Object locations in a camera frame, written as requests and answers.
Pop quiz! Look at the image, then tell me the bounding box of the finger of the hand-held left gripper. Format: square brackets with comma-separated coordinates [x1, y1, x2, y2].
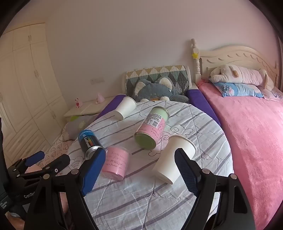
[16, 154, 71, 180]
[7, 151, 46, 177]

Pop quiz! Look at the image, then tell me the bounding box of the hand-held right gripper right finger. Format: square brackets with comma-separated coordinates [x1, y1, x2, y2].
[174, 148, 258, 230]

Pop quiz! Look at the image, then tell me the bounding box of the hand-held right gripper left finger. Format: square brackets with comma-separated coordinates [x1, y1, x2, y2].
[23, 149, 106, 230]

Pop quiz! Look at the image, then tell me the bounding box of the white paper cup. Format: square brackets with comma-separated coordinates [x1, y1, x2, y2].
[151, 135, 197, 184]
[114, 96, 137, 120]

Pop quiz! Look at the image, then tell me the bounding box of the pink plastic cup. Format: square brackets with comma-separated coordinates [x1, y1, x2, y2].
[101, 145, 131, 180]

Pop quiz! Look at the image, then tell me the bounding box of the heart-print bed sheet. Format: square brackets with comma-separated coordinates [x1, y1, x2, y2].
[40, 133, 73, 169]

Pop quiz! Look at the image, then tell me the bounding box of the black and blue can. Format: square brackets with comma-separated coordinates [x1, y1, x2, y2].
[78, 129, 105, 160]

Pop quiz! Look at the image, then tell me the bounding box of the grey flower pillow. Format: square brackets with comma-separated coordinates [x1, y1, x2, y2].
[63, 115, 100, 142]

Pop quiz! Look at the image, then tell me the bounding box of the green and pink can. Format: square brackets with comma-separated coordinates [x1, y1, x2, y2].
[134, 106, 170, 151]

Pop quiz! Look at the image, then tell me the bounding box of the cream nightstand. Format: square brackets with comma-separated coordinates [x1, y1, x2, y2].
[64, 96, 115, 117]

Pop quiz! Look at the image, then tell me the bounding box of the cream wardrobe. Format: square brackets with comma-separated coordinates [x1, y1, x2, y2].
[0, 22, 68, 168]

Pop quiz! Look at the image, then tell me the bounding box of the pink blanket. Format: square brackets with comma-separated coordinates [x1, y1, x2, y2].
[197, 80, 283, 230]

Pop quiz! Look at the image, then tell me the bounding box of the purple mattress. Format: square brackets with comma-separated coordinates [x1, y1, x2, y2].
[95, 88, 221, 127]

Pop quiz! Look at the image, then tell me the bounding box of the grey plush toy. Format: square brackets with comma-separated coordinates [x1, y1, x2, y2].
[132, 77, 190, 102]

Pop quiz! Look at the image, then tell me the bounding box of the blue printed pillow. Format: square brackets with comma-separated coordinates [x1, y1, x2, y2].
[209, 81, 264, 98]

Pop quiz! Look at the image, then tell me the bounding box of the quilted diamond-pattern headboard cover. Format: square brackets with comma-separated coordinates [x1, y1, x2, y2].
[125, 65, 190, 98]

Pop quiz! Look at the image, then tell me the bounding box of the white plush dog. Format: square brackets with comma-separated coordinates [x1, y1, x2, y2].
[210, 65, 275, 91]

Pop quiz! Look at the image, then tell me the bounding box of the pink printed pillow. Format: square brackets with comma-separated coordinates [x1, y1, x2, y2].
[258, 85, 283, 100]

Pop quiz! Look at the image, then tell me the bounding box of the cream wooden bed headboard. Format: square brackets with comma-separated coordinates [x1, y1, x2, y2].
[191, 38, 280, 89]

